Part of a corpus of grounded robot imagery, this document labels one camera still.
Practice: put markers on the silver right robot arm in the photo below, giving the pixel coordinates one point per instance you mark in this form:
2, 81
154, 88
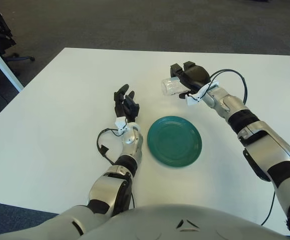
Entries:
260, 140

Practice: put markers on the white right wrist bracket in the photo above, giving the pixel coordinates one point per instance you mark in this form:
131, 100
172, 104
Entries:
192, 98

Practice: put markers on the grey robot torso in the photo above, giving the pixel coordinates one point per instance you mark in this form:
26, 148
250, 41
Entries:
179, 225

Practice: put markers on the green round plate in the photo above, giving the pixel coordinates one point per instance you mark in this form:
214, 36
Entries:
174, 141

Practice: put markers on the white desk with leg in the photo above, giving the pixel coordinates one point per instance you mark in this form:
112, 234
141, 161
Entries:
2, 65

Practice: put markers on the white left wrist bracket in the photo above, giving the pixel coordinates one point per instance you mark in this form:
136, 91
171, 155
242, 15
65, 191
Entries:
121, 123

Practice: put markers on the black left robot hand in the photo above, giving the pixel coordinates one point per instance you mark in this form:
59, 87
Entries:
128, 107

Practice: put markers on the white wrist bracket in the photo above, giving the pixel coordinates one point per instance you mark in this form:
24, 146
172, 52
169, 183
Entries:
192, 98
121, 123

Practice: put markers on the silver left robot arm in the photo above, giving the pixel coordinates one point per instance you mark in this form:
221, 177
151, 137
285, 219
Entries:
109, 185

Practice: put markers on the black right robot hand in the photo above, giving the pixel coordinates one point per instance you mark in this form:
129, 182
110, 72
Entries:
196, 75

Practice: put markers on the clear plastic bottle blue cap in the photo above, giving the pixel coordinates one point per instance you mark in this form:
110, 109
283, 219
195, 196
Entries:
171, 87

